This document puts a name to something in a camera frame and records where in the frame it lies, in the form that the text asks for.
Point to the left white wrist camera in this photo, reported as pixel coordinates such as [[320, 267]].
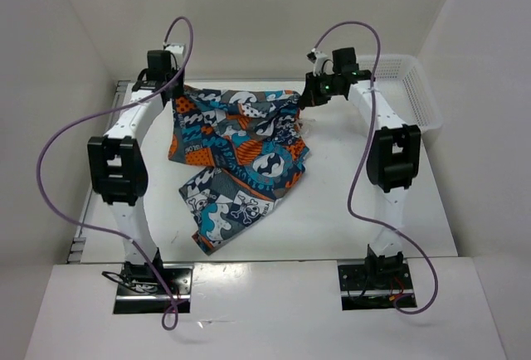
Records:
[[177, 49]]

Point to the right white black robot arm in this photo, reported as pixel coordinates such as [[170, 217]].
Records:
[[390, 158]]

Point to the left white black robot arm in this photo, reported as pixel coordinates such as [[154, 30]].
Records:
[[119, 174]]

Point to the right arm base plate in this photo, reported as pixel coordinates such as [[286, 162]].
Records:
[[358, 291]]

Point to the white plastic mesh basket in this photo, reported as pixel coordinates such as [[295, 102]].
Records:
[[400, 94]]

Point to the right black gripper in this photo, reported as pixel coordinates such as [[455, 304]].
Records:
[[310, 96]]

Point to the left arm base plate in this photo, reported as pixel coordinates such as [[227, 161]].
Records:
[[149, 297]]

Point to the colourful patterned shorts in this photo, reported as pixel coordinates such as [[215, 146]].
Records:
[[249, 149]]

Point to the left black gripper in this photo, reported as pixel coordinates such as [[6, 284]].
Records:
[[180, 90]]

